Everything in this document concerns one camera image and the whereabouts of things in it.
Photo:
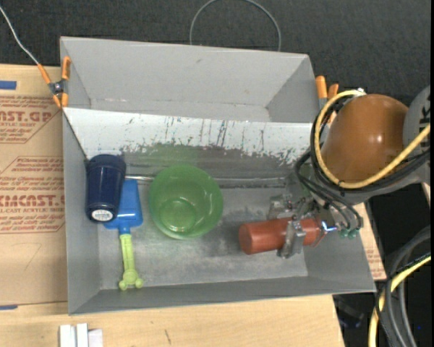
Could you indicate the dark blue plastic cup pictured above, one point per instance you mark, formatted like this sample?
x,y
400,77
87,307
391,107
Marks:
x,y
105,186

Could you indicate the red-brown cylinder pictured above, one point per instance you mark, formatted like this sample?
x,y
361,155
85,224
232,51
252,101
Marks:
x,y
264,236

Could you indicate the green translucent plastic cup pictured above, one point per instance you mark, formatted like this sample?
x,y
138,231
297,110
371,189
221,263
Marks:
x,y
185,201

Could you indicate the grey metal bin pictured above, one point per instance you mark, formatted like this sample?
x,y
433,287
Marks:
x,y
188,85

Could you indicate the brown cardboard board red print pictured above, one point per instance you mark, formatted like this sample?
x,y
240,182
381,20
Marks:
x,y
25,193

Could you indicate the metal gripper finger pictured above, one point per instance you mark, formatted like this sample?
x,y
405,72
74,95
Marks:
x,y
292,238
279,208

